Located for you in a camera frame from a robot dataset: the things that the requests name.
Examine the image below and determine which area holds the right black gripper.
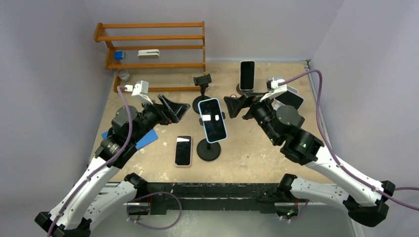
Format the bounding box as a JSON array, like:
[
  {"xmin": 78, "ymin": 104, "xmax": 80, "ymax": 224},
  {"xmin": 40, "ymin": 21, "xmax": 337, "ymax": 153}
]
[{"xmin": 224, "ymin": 91, "xmax": 281, "ymax": 145}]

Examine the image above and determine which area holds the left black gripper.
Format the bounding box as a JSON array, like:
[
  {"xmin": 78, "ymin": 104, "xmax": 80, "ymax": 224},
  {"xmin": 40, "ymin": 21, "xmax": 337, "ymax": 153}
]
[{"xmin": 130, "ymin": 94, "xmax": 188, "ymax": 144}]

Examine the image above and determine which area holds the white case phone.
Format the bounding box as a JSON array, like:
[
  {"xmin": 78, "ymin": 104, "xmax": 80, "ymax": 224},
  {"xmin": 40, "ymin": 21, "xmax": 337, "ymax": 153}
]
[{"xmin": 239, "ymin": 61, "xmax": 255, "ymax": 91}]

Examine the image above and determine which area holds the blue case phone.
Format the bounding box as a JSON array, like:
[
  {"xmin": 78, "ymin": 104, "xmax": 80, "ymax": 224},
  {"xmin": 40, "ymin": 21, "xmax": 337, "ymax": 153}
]
[{"xmin": 198, "ymin": 98, "xmax": 227, "ymax": 144}]

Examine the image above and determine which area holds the black round-base phone stand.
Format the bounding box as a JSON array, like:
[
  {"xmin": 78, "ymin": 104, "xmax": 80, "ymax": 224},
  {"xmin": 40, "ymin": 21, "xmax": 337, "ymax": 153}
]
[{"xmin": 192, "ymin": 74, "xmax": 212, "ymax": 114}]

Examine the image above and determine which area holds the pink case phone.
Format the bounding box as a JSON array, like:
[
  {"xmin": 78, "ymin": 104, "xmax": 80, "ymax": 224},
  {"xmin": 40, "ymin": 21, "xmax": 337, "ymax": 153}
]
[{"xmin": 174, "ymin": 135, "xmax": 192, "ymax": 167}]

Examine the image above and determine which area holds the black tall phone stand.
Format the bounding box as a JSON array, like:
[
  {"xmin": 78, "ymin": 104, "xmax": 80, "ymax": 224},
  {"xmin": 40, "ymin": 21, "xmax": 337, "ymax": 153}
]
[{"xmin": 197, "ymin": 112, "xmax": 225, "ymax": 161}]

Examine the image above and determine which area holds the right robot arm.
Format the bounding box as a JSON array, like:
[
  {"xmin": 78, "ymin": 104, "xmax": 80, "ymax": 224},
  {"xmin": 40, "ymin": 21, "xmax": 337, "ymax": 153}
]
[{"xmin": 224, "ymin": 93, "xmax": 395, "ymax": 227}]

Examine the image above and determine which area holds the dark round phone stand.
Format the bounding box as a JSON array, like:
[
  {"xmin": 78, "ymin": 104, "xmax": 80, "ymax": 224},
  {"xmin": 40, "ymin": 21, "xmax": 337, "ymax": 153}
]
[{"xmin": 236, "ymin": 83, "xmax": 254, "ymax": 96}]

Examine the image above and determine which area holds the black phone on white stand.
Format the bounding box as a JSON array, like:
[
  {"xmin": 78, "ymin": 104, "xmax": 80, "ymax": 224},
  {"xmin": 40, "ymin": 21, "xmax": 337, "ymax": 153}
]
[{"xmin": 275, "ymin": 91, "xmax": 304, "ymax": 110}]

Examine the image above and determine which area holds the blue flat sheet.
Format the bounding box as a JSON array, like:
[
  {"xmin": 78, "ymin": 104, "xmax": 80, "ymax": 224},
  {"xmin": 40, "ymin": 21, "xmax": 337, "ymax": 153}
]
[{"xmin": 101, "ymin": 128, "xmax": 158, "ymax": 151}]

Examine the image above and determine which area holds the white clip object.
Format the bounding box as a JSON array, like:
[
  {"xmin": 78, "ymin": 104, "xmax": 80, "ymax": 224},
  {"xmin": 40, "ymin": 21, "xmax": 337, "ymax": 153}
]
[{"xmin": 137, "ymin": 49, "xmax": 160, "ymax": 59}]

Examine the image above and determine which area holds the wooden shelf rack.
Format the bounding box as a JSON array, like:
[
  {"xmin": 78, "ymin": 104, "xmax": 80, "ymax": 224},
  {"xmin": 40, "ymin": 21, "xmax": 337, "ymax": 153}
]
[{"xmin": 93, "ymin": 21, "xmax": 207, "ymax": 76}]

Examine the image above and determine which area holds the blue white small object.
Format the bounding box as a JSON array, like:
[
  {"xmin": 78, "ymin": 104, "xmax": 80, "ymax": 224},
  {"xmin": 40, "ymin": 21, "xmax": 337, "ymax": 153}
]
[{"xmin": 114, "ymin": 50, "xmax": 126, "ymax": 61}]

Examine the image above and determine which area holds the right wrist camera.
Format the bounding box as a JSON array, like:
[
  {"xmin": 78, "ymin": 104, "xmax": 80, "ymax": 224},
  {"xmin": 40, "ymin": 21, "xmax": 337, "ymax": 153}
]
[{"xmin": 260, "ymin": 76, "xmax": 288, "ymax": 102}]

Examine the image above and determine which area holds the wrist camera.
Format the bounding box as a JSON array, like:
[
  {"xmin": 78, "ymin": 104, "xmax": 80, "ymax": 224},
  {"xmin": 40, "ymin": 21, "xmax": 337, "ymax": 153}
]
[
  {"xmin": 124, "ymin": 80, "xmax": 154, "ymax": 105},
  {"xmin": 260, "ymin": 76, "xmax": 288, "ymax": 102}
]

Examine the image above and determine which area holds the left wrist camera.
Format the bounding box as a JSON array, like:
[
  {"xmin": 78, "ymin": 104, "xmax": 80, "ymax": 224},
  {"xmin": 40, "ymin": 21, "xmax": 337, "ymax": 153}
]
[{"xmin": 124, "ymin": 80, "xmax": 154, "ymax": 105}]

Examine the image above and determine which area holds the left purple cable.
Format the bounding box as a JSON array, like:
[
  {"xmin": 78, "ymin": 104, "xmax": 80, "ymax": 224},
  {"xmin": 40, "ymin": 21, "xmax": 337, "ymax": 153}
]
[{"xmin": 45, "ymin": 85, "xmax": 134, "ymax": 237}]

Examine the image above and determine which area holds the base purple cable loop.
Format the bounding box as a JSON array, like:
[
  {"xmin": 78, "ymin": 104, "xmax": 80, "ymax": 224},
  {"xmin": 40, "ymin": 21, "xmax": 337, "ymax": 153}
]
[{"xmin": 126, "ymin": 192, "xmax": 183, "ymax": 231}]

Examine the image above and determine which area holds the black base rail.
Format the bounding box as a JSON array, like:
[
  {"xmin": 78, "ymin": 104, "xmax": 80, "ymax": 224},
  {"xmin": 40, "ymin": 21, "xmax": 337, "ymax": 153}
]
[{"xmin": 132, "ymin": 182, "xmax": 306, "ymax": 215}]

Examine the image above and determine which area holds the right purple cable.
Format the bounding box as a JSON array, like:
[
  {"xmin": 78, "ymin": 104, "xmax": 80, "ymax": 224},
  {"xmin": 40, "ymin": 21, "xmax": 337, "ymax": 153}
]
[{"xmin": 278, "ymin": 69, "xmax": 419, "ymax": 212}]

